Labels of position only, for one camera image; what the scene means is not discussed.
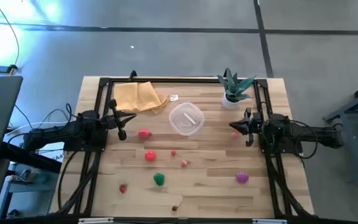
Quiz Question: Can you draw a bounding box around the purple toy cabbage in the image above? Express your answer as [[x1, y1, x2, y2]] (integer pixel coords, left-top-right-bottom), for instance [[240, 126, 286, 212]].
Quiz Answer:
[[236, 171, 249, 184]]

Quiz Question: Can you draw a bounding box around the white metal bracket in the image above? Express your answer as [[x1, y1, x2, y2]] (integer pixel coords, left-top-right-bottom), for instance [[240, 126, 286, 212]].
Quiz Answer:
[[252, 218, 288, 224], [78, 217, 114, 224]]

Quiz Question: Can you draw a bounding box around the white floor cable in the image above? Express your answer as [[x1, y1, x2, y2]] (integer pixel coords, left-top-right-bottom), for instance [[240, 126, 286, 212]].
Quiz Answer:
[[6, 120, 74, 135]]

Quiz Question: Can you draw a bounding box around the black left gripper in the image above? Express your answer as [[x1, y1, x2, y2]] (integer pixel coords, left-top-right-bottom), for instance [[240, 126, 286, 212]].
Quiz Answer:
[[100, 98, 137, 141]]

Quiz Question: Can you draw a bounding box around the black floor cable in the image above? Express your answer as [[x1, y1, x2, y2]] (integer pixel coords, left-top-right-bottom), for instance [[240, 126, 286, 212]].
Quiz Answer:
[[13, 103, 74, 131]]

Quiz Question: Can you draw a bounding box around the green plant in white pot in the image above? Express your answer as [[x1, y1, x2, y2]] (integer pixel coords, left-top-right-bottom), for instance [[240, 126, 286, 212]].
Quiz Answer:
[[216, 67, 257, 110]]

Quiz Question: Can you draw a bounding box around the blue-grey shelf cart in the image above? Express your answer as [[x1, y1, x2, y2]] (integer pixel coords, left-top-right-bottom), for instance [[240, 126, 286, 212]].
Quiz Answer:
[[0, 161, 58, 220]]

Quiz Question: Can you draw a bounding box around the yellow folded cloth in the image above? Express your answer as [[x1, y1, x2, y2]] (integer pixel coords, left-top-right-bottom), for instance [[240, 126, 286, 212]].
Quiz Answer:
[[112, 81, 169, 115]]

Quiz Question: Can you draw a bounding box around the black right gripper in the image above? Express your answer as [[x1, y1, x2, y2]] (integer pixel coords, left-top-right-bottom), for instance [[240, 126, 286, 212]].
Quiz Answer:
[[229, 107, 264, 147]]

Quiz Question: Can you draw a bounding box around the green toy bell pepper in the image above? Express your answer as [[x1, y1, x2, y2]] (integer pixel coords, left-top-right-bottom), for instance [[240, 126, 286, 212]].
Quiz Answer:
[[153, 172, 165, 187]]

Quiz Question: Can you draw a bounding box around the black desk beam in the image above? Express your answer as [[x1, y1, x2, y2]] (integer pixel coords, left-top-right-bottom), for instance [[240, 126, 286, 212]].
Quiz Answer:
[[0, 141, 63, 174]]

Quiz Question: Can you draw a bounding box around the red split toy apple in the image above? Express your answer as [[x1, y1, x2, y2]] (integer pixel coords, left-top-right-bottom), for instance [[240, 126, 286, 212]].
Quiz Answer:
[[138, 128, 152, 140]]

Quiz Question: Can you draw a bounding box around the clear plastic tupperware container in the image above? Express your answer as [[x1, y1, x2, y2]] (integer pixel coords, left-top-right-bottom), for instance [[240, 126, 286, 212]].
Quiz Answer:
[[168, 101, 205, 137]]

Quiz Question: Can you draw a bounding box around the yellow floor cable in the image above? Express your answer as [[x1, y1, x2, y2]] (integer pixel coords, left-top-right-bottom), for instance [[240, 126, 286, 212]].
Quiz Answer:
[[0, 0, 20, 76]]

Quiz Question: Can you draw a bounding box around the white cardboard box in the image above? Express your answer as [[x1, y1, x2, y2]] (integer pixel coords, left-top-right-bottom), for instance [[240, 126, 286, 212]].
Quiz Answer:
[[39, 141, 65, 162]]

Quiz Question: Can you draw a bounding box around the black aluminium table frame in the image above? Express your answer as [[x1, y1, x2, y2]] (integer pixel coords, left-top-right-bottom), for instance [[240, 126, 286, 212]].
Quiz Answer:
[[54, 76, 315, 218]]

